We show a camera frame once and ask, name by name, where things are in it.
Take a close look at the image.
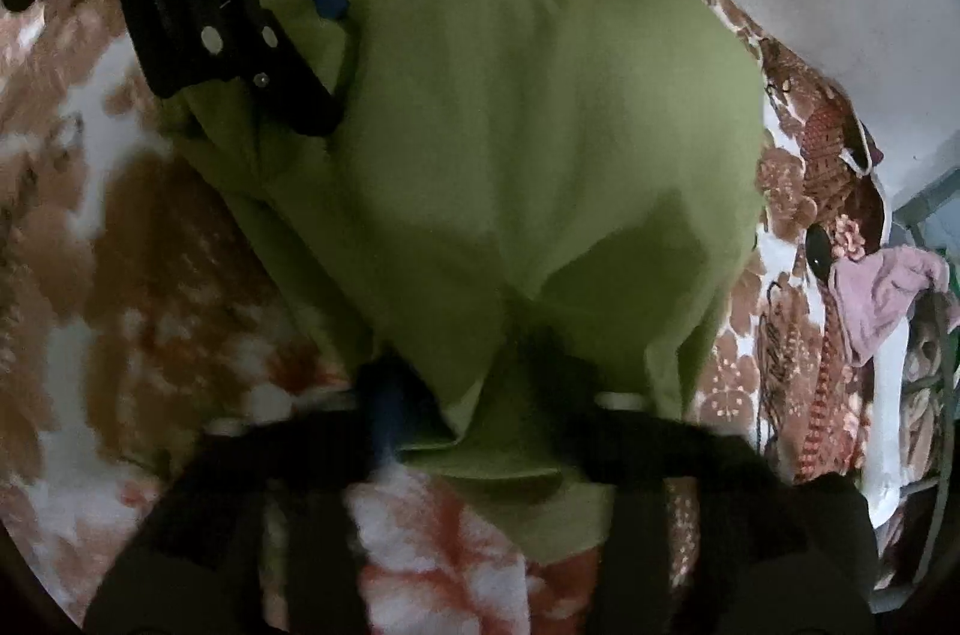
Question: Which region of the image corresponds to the metal frame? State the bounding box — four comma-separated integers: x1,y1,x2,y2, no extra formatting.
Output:
889,166,960,231

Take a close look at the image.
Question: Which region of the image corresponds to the green garment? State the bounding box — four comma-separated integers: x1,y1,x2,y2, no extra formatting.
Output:
161,0,767,565

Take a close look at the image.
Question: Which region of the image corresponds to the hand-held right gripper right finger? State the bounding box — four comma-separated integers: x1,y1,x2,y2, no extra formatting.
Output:
577,391,796,635

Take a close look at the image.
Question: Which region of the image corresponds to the pink cloth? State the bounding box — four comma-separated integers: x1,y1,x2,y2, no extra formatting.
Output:
832,245,953,366

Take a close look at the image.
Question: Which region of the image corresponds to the red patterned cloth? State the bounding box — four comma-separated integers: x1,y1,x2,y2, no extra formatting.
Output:
765,39,890,486

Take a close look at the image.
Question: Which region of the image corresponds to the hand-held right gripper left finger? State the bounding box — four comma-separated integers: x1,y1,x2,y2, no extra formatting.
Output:
161,357,421,635

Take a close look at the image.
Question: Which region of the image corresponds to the white cloth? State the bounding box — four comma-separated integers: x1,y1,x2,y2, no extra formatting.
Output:
862,320,923,516

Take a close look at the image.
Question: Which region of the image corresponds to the pile of clothes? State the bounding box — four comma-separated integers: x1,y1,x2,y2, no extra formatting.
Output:
900,286,960,493

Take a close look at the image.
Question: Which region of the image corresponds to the floral blanket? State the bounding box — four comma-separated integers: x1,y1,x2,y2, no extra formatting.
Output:
0,0,901,635

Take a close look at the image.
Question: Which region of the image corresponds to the black oval object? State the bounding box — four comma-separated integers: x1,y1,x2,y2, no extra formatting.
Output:
804,226,833,276

